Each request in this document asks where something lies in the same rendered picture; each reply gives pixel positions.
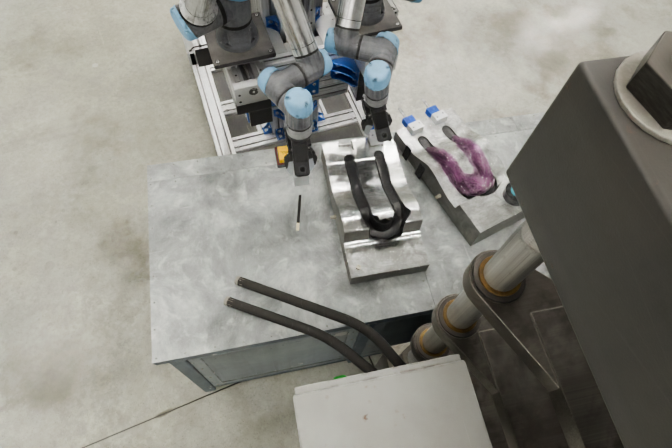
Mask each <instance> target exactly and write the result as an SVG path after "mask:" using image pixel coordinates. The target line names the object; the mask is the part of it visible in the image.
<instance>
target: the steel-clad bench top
mask: <svg viewBox="0 0 672 448"><path fill-rule="evenodd" d="M544 114H545V112H541V113H534V114H526V115H519V116H511V117H504V118H496V119H489V120H482V121H474V122H467V123H465V124H466V125H467V126H468V127H469V128H470V129H471V130H473V131H474V132H476V133H478V134H480V135H482V136H483V137H485V138H486V139H487V140H488V141H489V142H490V143H491V145H492V146H493V148H494V149H495V151H496V153H497V154H498V156H499V158H500V160H501V161H502V163H503V165H504V166H505V168H506V169H508V167H509V166H510V164H511V163H512V161H513V160H514V158H515V157H516V155H517V154H518V153H519V151H520V150H521V148H522V147H523V145H524V144H525V142H526V141H527V139H528V138H529V136H530V135H531V133H532V132H533V130H534V129H535V127H536V126H537V124H538V123H539V121H540V120H541V118H542V117H543V115H544ZM361 138H368V136H363V137H355V138H348V139H341V140H333V141H326V142H318V143H311V145H312V146H310V147H311V148H313V150H314V151H315V152H316V155H317V162H316V165H315V166H314V168H313V169H312V171H311V172H310V174H309V184H308V185H302V186H294V181H293V174H292V175H290V174H289V173H288V171H287V169H286V167H282V168H277V162H276V156H275V150H274V149H266V150H259V151H251V152H244V153H237V154H229V155H222V156H214V157H207V158H199V159H192V160H185V161H177V162H170V163H162V164H155V165H148V166H147V182H148V183H147V185H148V224H149V262H150V301H151V339H152V364H153V363H159V362H164V361H169V360H174V359H179V358H185V357H190V356H195V355H200V354H205V353H211V352H216V351H221V350H226V349H232V348H237V347H242V346H247V345H252V344H258V343H263V342H268V341H273V340H278V339H284V338H289V337H294V336H299V335H305V334H304V333H301V332H298V331H295V330H292V329H290V328H287V327H284V326H281V325H278V324H276V323H273V322H270V321H267V320H264V319H262V318H259V317H256V316H253V315H250V314H248V313H245V312H242V311H239V310H237V309H234V308H231V307H228V306H225V305H224V299H225V298H226V297H227V296H229V297H232V298H235V299H238V300H241V301H243V302H246V303H249V304H252V305H255V306H258V307H260V308H263V309H266V310H269V311H272V312H275V313H278V314H280V315H283V316H286V317H289V318H292V319H295V320H298V321H300V322H303V323H306V324H309V325H311V326H314V327H316V328H319V329H321V330H323V331H325V330H331V329H336V328H341V327H346V326H347V325H344V324H342V323H339V322H336V321H334V320H331V319H328V318H325V317H323V316H320V315H317V314H314V313H312V312H309V311H306V310H303V309H301V308H298V307H295V306H292V305H290V304H287V303H284V302H281V301H279V300H276V299H273V298H270V297H268V296H265V295H262V294H259V293H257V292H254V291H251V290H248V289H246V288H243V287H240V286H238V285H235V283H234V282H235V279H236V277H237V276H240V277H243V278H246V279H249V280H252V281H255V282H258V283H260V284H263V285H266V286H269V287H272V288H274V289H277V290H280V291H283V292H286V293H288V294H291V295H294V296H297V297H300V298H303V299H305V300H308V301H311V302H314V303H317V304H319V305H322V306H325V307H328V308H331V309H333V310H336V311H339V312H342V313H345V314H347V315H350V316H352V317H354V318H356V319H359V320H360V321H362V322H364V323H367V322H372V321H378V320H383V319H388V318H393V317H398V316H404V315H409V314H414V313H419V312H424V311H430V310H434V308H435V306H436V305H437V304H438V303H439V301H440V300H441V299H442V298H444V297H445V296H447V295H450V294H460V293H461V292H462V291H463V290H464V288H463V283H462V281H463V274H464V271H465V269H466V268H467V266H468V265H469V264H470V262H471V261H472V260H473V259H474V257H475V256H476V255H478V254H479V253H481V252H483V251H486V250H499V249H500V247H501V246H502V245H503V244H504V243H505V242H506V241H507V239H508V238H509V237H510V236H511V235H512V234H513V233H514V231H515V230H516V229H517V228H518V227H519V226H520V225H521V224H522V223H523V222H524V221H525V218H523V219H521V220H519V221H517V222H515V223H514V224H512V225H510V226H508V227H506V228H504V229H502V230H500V231H498V232H497V233H495V234H493V235H491V236H489V237H487V238H485V239H483V240H482V241H480V242H478V243H476V244H474V245H472V246H470V245H469V244H468V242H467V241H466V240H465V238H464V237H463V235H462V234H461V233H460V231H459V230H458V228H457V227H456V226H455V224H454V223H453V221H452V220H451V219H450V217H449V216H448V215H447V213H446V212H445V210H444V209H443V208H442V206H441V205H440V203H439V202H438V201H437V199H435V196H434V195H433V194H432V192H431V191H430V190H429V188H428V187H427V185H426V184H425V183H424V181H423V180H422V178H420V179H418V177H417V176H416V175H415V172H416V170H415V169H414V167H413V166H412V165H411V163H410V162H409V160H408V159H407V161H406V160H405V159H404V157H403V156H402V154H403V152H402V151H401V149H400V148H399V146H398V145H397V144H396V142H395V141H394V143H395V146H396V149H397V152H398V156H399V159H400V163H401V166H402V170H403V173H404V176H405V180H406V182H407V185H408V187H409V189H410V190H411V192H412V194H413V195H414V197H415V198H416V200H417V202H418V204H419V207H420V210H421V213H422V217H423V222H422V225H421V228H420V234H421V238H422V241H423V244H424V248H425V251H426V254H427V257H428V260H429V264H430V265H429V266H428V268H427V270H426V271H423V272H417V273H411V274H406V275H400V276H395V277H389V278H384V279H378V280H372V281H367V282H361V283H356V284H349V279H348V275H347V270H346V266H345V261H344V257H343V253H342V248H341V244H340V239H339V235H338V230H337V226H336V222H335V219H330V216H333V215H334V213H333V208H332V204H331V200H330V195H329V191H328V186H327V182H326V177H325V173H324V169H323V164H322V160H321V150H322V144H324V143H331V142H338V144H341V143H348V142H351V140H354V139H361ZM368 140H369V138H368ZM299 195H302V196H301V210H300V224H299V231H296V224H297V211H298V198H299Z"/></svg>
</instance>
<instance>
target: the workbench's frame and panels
mask: <svg viewBox="0 0 672 448"><path fill-rule="evenodd" d="M432 312H433V310H430V311H424V312H419V313H414V314H409V315H404V316H398V317H393V318H388V319H383V320H378V321H372V322H367V323H365V324H367V325H368V326H370V327H371V328H373V329H374V330H375V331H376V332H378V333H379V334H380V335H381V336H382V337H383V338H384V339H385V340H386V341H387V342H388V343H389V345H390V346H392V345H397V344H402V343H407V342H411V338H412V336H413V334H414V333H415V332H416V330H417V329H418V328H419V327H420V326H422V325H424V324H427V323H432V321H431V317H432ZM325 332H327V333H329V334H331V335H332V336H334V337H336V338H337V339H339V340H341V341H342V342H344V343H345V344H346V345H348V346H349V347H350V348H352V349H353V350H354V351H355V352H357V353H358V354H359V355H360V356H361V357H366V356H371V355H376V354H381V353H382V351H381V350H380V349H379V348H378V347H377V346H376V345H375V344H374V343H373V342H372V341H371V340H370V339H368V338H367V337H366V336H365V335H363V334H362V333H360V332H359V331H357V330H355V329H353V328H351V327H349V326H346V327H341V328H336V329H331V330H325ZM346 360H347V362H348V363H352V362H351V361H350V360H348V359H347V358H346V357H345V356H343V355H342V354H341V353H339V352H338V351H337V350H335V349H334V348H332V347H331V346H329V345H327V344H325V343H324V342H322V341H320V340H318V339H316V338H314V337H311V336H309V335H306V334H305V335H299V336H294V337H289V338H284V339H278V340H273V341H268V342H263V343H258V344H252V345H247V346H242V347H237V348H232V349H226V350H221V351H216V352H211V353H205V354H200V355H195V356H190V357H185V358H179V359H174V360H169V361H164V362H159V363H153V364H154V365H161V364H166V363H170V364H171V365H173V366H174V367H175V368H176V369H177V370H179V371H180V372H181V373H182V374H184V375H185V376H186V377H187V378H189V379H190V380H191V381H192V382H194V383H195V384H196V385H197V386H198V387H200V388H201V389H202V390H203V391H205V392H209V391H214V390H216V387H218V386H223V385H228V384H232V383H237V382H242V381H247V380H252V379H257V378H262V377H267V376H272V375H277V374H282V373H287V372H292V371H297V370H302V369H307V368H312V367H317V366H322V365H326V364H331V363H336V362H341V361H346Z"/></svg>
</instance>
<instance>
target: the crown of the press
mask: <svg viewBox="0 0 672 448"><path fill-rule="evenodd" d="M506 175H507V177H508V179H509V182H510V184H511V186H512V188H513V191H514V193H515V195H516V198H517V200H518V202H519V205H520V207H521V209H522V212H523V214H524V216H525V219H526V221H527V223H528V226H529V228H530V230H531V233H532V235H533V237H534V240H535V242H536V244H537V247H538V249H539V251H540V254H541V256H542V258H543V260H544V263H545V265H546V267H547V270H548V272H549V274H550V277H551V279H552V281H553V284H554V286H555V288H556V291H557V293H558V295H559V298H560V300H561V302H562V305H563V307H564V309H565V312H566V314H567V316H568V319H569V321H570V323H571V325H572V328H573V330H574V332H575V335H576V337H577V339H578V342H579V344H580V346H581V349H582V351H583V353H584V356H585V358H586V360H587V363H588V365H589V367H590V370H591V372H592V374H593V377H594V379H595V381H596V384H597V386H598V388H599V391H600V393H601V395H602V397H603V400H604V402H605V404H606V407H607V409H608V411H609V414H610V416H611V418H612V421H613V423H614V425H615V428H616V430H617V432H618V435H619V437H620V439H621V442H622V444H623V446H624V448H672V31H664V32H663V34H662V35H661V36H660V37H659V38H658V40H657V41H656V42H655V43H654V45H653V46H652V47H651V48H650V49H649V50H645V51H641V52H637V53H634V54H633V55H631V56H624V57H615V58H607V59H598V60H590V61H582V62H580V63H579V64H578V65H577V66H576V68H575V69H574V71H573V72H572V74H571V75H570V77H569V78H568V80H567V81H566V83H565V84H564V86H563V87H562V89H561V90H560V91H559V93H558V94H557V96H556V97H555V99H554V100H553V102H552V103H551V105H550V106H549V108H548V109H547V111H546V112H545V114H544V115H543V117H542V118H541V120H540V121H539V123H538V124H537V126H536V127H535V129H534V130H533V132H532V133H531V135H530V136H529V138H528V139H527V141H526V142H525V144H524V145H523V147H522V148H521V150H520V151H519V153H518V154H517V155H516V157H515V158H514V160H513V161H512V163H511V164H510V166H509V167H508V169H507V171H506Z"/></svg>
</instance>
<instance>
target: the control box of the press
mask: <svg viewBox="0 0 672 448"><path fill-rule="evenodd" d="M293 401H294V408H295V415H296V422H297V428H298V435H299V441H300V448H492V444H491V441H490V438H489V435H488V432H487V429H486V425H485V422H484V419H483V416H482V413H481V410H480V407H479V403H478V400H477V397H476V394H475V391H474V388H473V384H472V381H471V378H470V375H469V372H468V369H467V366H466V362H465V361H464V360H461V358H460V355H459V354H455V355H450V356H445V357H440V358H435V359H431V360H426V361H421V362H416V363H411V364H406V365H402V366H397V367H392V368H387V369H382V370H377V371H373V372H368V373H363V374H358V375H353V376H348V377H347V376H345V375H340V376H336V377H334V379H333V380H329V381H324V382H319V383H315V384H310V385H305V386H300V387H296V388H295V395H294V396H293Z"/></svg>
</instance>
